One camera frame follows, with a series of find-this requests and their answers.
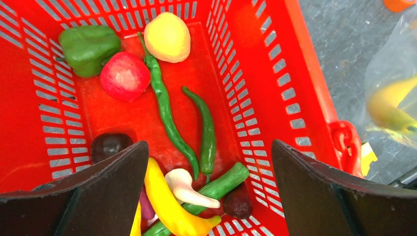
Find dark red beet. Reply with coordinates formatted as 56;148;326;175
223;183;253;219

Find dark purple plum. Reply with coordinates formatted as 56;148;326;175
91;133;133;164

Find short green chili pepper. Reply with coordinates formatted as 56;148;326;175
181;86;217;183

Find long green chili pepper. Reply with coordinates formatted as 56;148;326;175
137;32;200;181

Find green bell pepper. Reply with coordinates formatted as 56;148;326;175
55;25;122;78

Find yellow squash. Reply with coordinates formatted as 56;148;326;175
130;203;142;236
144;157;221;236

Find green cucumber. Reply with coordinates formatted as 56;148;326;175
143;162;249;236

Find red apple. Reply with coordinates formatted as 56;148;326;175
99;52;151;102

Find yellow orange toy sandwich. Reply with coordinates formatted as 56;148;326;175
360;142;378;177

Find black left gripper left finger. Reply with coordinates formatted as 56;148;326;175
0;141;149;236

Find white mushroom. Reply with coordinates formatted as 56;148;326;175
165;168;220;208

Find yellow banana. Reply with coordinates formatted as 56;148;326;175
366;75;417;135

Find clear zip top bag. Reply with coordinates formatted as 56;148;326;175
363;5;417;148

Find orange half-round block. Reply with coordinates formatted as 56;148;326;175
382;0;417;13

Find red plastic basket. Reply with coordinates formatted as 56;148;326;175
0;0;362;236

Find yellow orange peach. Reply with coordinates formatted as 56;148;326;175
144;12;191;63

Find purple vegetable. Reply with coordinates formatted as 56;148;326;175
140;186;155;220

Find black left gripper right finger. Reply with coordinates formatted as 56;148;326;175
271;140;417;236

